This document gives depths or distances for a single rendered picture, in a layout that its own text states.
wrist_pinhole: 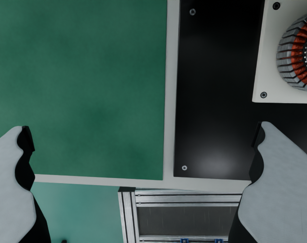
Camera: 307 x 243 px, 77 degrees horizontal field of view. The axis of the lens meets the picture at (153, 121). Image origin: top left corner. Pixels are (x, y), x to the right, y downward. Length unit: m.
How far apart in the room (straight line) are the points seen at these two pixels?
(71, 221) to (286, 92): 1.50
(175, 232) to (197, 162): 0.88
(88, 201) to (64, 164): 1.04
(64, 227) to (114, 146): 1.32
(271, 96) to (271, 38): 0.09
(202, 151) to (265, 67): 0.17
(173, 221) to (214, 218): 0.21
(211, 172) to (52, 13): 0.39
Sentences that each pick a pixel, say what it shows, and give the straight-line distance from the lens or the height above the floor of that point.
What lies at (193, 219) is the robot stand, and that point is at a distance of 1.17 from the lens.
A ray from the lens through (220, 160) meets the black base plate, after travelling 0.38.
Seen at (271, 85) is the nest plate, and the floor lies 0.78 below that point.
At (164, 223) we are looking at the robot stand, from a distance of 1.19.
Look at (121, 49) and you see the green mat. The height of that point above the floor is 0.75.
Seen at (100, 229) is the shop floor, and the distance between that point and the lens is 1.58.
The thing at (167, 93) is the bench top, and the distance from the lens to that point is 0.36.
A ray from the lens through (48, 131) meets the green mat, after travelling 0.44.
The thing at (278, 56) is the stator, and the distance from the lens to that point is 0.35.
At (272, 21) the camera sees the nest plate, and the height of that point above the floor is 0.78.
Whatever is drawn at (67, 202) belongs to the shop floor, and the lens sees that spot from 1.54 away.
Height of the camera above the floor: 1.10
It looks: 76 degrees down
